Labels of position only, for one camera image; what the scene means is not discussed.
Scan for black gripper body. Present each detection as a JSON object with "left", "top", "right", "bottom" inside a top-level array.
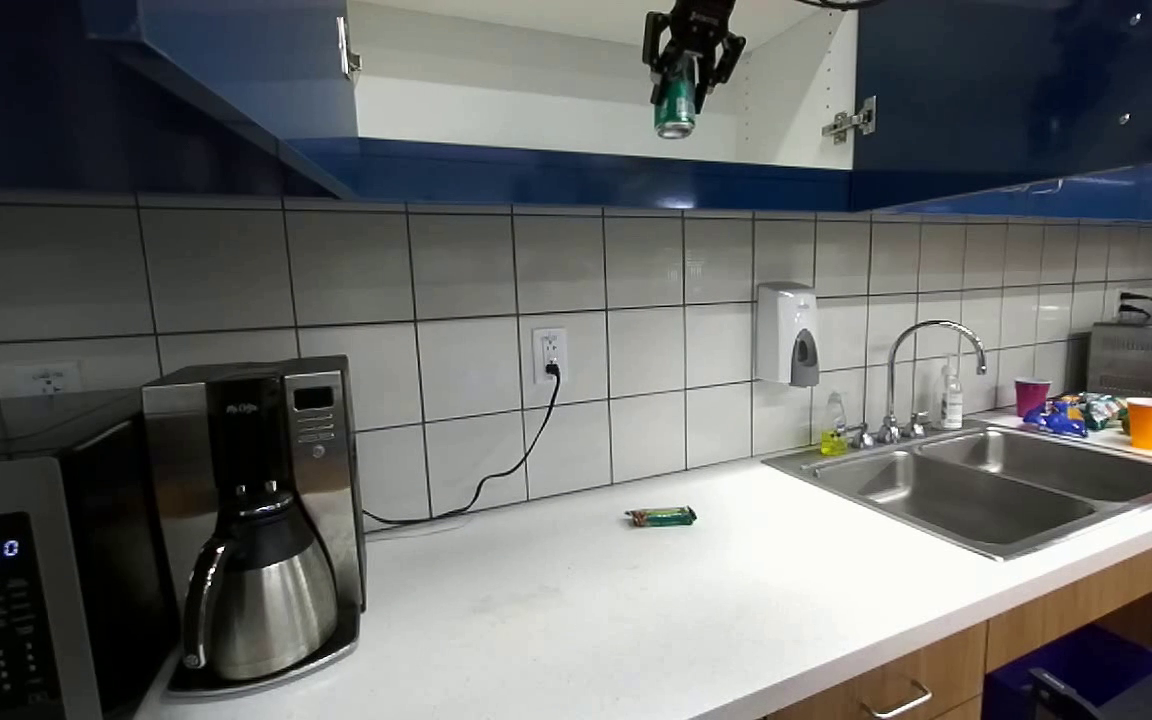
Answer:
[{"left": 655, "top": 0, "right": 735, "bottom": 53}]

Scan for blue upper cupboard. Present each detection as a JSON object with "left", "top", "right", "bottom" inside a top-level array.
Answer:
[{"left": 82, "top": 0, "right": 1152, "bottom": 212}]

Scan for white soap dispenser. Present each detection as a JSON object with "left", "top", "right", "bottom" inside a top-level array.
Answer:
[{"left": 756, "top": 282, "right": 819, "bottom": 386}]

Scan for yellow soap bottle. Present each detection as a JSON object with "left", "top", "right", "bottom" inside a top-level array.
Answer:
[{"left": 818, "top": 391, "right": 850, "bottom": 454}]

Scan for chrome gooseneck faucet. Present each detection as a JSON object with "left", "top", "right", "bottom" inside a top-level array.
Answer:
[{"left": 866, "top": 314, "right": 989, "bottom": 442}]

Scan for purple plastic cup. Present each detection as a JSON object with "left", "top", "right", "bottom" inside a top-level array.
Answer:
[{"left": 1013, "top": 381, "right": 1049, "bottom": 414}]

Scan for colourful snack wrappers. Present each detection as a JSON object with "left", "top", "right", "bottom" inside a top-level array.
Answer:
[{"left": 1025, "top": 391, "right": 1129, "bottom": 437}]

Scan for stainless double sink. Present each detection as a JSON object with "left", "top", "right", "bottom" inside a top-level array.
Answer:
[{"left": 780, "top": 429, "right": 1152, "bottom": 560}]

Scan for orange plastic cup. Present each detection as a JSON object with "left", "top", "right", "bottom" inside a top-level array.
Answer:
[{"left": 1126, "top": 395, "right": 1152, "bottom": 448}]

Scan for steel black coffee maker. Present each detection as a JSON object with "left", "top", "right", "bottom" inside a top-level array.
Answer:
[{"left": 144, "top": 357, "right": 363, "bottom": 695}]

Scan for steel coffee carafe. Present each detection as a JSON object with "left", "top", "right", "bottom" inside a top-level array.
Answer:
[{"left": 186, "top": 480, "right": 335, "bottom": 683}]

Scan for blue recycling bin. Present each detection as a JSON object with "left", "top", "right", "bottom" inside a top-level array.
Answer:
[{"left": 985, "top": 623, "right": 1152, "bottom": 720}]

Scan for black microwave oven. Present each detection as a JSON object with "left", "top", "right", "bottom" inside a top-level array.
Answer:
[{"left": 0, "top": 391, "right": 177, "bottom": 720}]

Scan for white wall outlet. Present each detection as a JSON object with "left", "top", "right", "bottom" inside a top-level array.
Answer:
[{"left": 533, "top": 326, "right": 570, "bottom": 381}]

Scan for black power cord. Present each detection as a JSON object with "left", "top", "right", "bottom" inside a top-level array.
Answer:
[{"left": 357, "top": 358, "right": 570, "bottom": 531}]

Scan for wooden drawer with handle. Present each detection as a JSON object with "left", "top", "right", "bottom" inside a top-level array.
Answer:
[{"left": 768, "top": 628, "right": 985, "bottom": 720}]

